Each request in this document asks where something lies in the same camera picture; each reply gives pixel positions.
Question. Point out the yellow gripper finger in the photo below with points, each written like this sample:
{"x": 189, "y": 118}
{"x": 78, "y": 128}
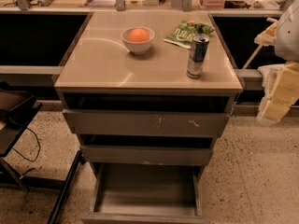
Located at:
{"x": 280, "y": 96}
{"x": 267, "y": 36}

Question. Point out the red bull can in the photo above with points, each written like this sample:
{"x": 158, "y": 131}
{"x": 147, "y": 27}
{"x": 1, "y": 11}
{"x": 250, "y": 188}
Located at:
{"x": 197, "y": 55}

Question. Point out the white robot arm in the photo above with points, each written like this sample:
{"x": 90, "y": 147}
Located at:
{"x": 287, "y": 34}

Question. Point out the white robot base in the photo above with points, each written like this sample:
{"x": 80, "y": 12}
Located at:
{"x": 267, "y": 73}

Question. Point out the grey drawer cabinet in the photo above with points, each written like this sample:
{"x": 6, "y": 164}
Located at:
{"x": 102, "y": 74}

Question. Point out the middle grey drawer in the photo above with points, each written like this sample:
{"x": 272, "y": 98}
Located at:
{"x": 148, "y": 155}

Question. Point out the grey drawer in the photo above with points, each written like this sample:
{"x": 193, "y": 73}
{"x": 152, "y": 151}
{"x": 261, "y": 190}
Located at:
{"x": 148, "y": 155}
{"x": 145, "y": 194}
{"x": 138, "y": 123}

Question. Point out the bottom grey drawer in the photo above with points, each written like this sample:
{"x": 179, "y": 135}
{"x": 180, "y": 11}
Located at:
{"x": 145, "y": 194}

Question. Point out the top grey drawer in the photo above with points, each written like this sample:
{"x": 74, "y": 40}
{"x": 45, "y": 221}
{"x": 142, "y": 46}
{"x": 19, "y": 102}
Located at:
{"x": 138, "y": 123}

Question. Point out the white stick tool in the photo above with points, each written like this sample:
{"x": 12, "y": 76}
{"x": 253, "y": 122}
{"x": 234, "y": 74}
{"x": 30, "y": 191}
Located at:
{"x": 252, "y": 56}

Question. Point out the green chip bag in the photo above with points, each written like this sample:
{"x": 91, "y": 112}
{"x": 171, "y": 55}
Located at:
{"x": 183, "y": 34}

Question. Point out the orange fruit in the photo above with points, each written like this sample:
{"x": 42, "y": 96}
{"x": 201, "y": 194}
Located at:
{"x": 138, "y": 35}

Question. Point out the white ceramic bowl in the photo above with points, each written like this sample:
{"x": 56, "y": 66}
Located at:
{"x": 137, "y": 47}

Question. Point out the black side cart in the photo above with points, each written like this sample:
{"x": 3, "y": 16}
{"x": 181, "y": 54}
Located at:
{"x": 17, "y": 110}

